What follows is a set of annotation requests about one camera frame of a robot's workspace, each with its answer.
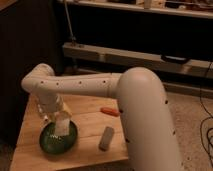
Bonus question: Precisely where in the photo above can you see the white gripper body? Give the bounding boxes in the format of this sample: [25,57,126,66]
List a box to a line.
[36,93,63,113]

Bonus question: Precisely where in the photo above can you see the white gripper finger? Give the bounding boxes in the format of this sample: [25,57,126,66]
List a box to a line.
[63,102,72,118]
[44,114,54,124]

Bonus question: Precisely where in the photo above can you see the white sponge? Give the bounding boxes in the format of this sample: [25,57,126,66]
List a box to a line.
[55,112,70,136]

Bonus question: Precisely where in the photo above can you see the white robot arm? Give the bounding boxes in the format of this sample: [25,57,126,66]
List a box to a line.
[21,63,184,171]

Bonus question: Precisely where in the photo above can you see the green ceramic bowl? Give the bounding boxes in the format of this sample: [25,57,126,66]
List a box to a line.
[39,122,78,155]

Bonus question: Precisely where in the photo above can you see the white tube bottle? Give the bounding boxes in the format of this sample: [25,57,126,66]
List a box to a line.
[37,104,49,124]

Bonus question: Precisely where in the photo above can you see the wooden table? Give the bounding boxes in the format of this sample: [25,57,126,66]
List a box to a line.
[10,95,128,171]

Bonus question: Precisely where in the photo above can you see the orange carrot toy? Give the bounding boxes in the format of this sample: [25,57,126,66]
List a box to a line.
[100,107,120,117]

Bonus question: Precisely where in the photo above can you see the grey rectangular block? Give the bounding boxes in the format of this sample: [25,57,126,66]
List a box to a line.
[98,127,115,151]

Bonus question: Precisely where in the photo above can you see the black flat object on shelf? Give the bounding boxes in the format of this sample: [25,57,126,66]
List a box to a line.
[161,55,190,64]

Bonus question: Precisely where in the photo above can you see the wooden shelf unit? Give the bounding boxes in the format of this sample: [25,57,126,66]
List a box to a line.
[56,0,213,98]

